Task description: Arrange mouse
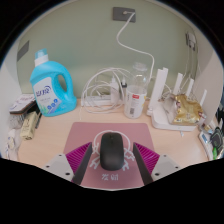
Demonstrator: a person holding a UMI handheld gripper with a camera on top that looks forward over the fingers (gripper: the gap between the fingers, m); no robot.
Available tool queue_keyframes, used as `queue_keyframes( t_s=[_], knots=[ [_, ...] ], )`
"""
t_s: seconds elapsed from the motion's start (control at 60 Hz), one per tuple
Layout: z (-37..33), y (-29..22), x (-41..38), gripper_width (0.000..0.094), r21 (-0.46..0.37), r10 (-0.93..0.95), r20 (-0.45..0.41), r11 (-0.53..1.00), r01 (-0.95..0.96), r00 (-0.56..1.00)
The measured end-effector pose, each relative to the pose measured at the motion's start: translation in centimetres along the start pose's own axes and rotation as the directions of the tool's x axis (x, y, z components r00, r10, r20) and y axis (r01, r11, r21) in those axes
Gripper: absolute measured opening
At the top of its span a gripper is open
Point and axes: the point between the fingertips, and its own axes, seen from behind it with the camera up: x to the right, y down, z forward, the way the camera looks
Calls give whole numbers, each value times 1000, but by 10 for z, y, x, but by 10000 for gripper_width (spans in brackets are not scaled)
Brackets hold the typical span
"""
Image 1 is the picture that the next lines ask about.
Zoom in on white power strip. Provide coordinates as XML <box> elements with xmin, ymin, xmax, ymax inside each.
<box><xmin>80</xmin><ymin>95</ymin><xmax>128</xmax><ymax>108</ymax></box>

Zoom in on small yellow box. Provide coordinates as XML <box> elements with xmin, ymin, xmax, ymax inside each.
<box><xmin>19</xmin><ymin>110</ymin><xmax>39</xmax><ymax>141</ymax></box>

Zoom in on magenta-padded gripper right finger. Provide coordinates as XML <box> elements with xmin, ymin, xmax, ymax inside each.
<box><xmin>132</xmin><ymin>142</ymin><xmax>183</xmax><ymax>186</ymax></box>

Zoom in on pink mouse pad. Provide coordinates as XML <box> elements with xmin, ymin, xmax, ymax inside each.
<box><xmin>63</xmin><ymin>121</ymin><xmax>156</xmax><ymax>190</ymax></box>

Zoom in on green small tube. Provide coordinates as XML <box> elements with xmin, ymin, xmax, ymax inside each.
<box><xmin>212</xmin><ymin>146</ymin><xmax>220</xmax><ymax>160</ymax></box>

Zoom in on white remote control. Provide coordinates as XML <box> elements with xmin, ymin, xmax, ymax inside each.
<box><xmin>198</xmin><ymin>129</ymin><xmax>215</xmax><ymax>161</ymax></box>

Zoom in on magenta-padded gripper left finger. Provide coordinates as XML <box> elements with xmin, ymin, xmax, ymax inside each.
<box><xmin>41</xmin><ymin>142</ymin><xmax>93</xmax><ymax>186</ymax></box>

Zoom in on black computer mouse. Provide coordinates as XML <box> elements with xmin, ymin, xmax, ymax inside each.
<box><xmin>99</xmin><ymin>131</ymin><xmax>125</xmax><ymax>171</ymax></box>

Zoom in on clear plastic bottle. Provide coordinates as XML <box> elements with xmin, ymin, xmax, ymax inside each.
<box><xmin>123</xmin><ymin>61</ymin><xmax>150</xmax><ymax>119</ymax></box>

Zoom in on stack of papers and books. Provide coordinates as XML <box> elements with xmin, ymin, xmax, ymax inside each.
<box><xmin>9</xmin><ymin>93</ymin><xmax>37</xmax><ymax>116</ymax></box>

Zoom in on white coiled cables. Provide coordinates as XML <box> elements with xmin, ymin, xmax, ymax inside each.
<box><xmin>79</xmin><ymin>67</ymin><xmax>133</xmax><ymax>116</ymax></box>

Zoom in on long grey wall plate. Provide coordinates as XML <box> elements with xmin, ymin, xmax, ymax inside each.
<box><xmin>16</xmin><ymin>40</ymin><xmax>31</xmax><ymax>62</ymax></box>

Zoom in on black pouch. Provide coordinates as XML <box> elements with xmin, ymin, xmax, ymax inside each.
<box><xmin>209</xmin><ymin>125</ymin><xmax>224</xmax><ymax>148</ymax></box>

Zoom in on golden snack bag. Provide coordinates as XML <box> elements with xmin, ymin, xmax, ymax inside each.
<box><xmin>171</xmin><ymin>93</ymin><xmax>205</xmax><ymax>127</ymax></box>

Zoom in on grey wall socket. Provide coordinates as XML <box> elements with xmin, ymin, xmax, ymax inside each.
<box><xmin>112</xmin><ymin>6</ymin><xmax>137</xmax><ymax>24</ymax></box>

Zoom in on white cable to wall socket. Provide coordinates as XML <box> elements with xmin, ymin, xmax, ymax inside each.
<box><xmin>115</xmin><ymin>10</ymin><xmax>156</xmax><ymax>82</ymax></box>

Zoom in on grey foil packets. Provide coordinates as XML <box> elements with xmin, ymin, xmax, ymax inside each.
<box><xmin>8</xmin><ymin>114</ymin><xmax>26</xmax><ymax>131</ymax></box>

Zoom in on black pen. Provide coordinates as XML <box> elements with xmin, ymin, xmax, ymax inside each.
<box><xmin>34</xmin><ymin>111</ymin><xmax>43</xmax><ymax>131</ymax></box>

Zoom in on side wall socket with plugs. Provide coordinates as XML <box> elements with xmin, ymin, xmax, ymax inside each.
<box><xmin>185</xmin><ymin>30</ymin><xmax>199</xmax><ymax>53</ymax></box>

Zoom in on blue detergent bottle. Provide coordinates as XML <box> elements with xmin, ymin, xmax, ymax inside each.
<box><xmin>29</xmin><ymin>48</ymin><xmax>78</xmax><ymax>118</ymax></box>

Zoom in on white router with antennas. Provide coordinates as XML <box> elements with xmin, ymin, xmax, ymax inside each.
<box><xmin>146</xmin><ymin>67</ymin><xmax>209</xmax><ymax>132</ymax></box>

